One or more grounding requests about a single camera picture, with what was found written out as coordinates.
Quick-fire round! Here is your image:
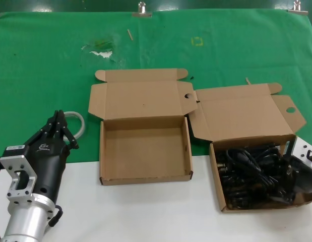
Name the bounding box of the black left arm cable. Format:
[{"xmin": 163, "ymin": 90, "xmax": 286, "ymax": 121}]
[{"xmin": 46, "ymin": 204, "xmax": 64, "ymax": 229}]

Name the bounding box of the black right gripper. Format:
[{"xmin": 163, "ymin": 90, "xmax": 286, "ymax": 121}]
[{"xmin": 265, "ymin": 156, "xmax": 312, "ymax": 204}]

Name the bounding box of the cardboard box with oval hole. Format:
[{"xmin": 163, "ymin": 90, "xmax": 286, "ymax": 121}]
[{"xmin": 187, "ymin": 82, "xmax": 312, "ymax": 214}]

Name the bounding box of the silver binder clip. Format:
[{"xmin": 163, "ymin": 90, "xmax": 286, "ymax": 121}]
[
  {"xmin": 132, "ymin": 1, "xmax": 153, "ymax": 18},
  {"xmin": 288, "ymin": 0, "xmax": 309, "ymax": 15}
]

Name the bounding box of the green table cloth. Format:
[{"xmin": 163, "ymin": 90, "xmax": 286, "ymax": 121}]
[{"xmin": 0, "ymin": 9, "xmax": 312, "ymax": 165}]

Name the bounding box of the cardboard box with round hole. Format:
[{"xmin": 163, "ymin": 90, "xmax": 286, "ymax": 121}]
[{"xmin": 88, "ymin": 68, "xmax": 199, "ymax": 187}]

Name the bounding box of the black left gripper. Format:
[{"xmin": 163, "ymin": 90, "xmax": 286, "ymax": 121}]
[{"xmin": 4, "ymin": 109, "xmax": 80, "ymax": 203}]

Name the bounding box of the pile of black power cables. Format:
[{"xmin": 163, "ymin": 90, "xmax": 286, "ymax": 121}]
[{"xmin": 215, "ymin": 143, "xmax": 297, "ymax": 210}]

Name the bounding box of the silver left wrist bracket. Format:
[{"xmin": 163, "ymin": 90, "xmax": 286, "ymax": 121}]
[{"xmin": 0, "ymin": 155, "xmax": 37, "ymax": 204}]

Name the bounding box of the clear tape roll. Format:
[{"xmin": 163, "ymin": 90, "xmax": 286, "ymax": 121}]
[{"xmin": 64, "ymin": 110, "xmax": 86, "ymax": 139}]

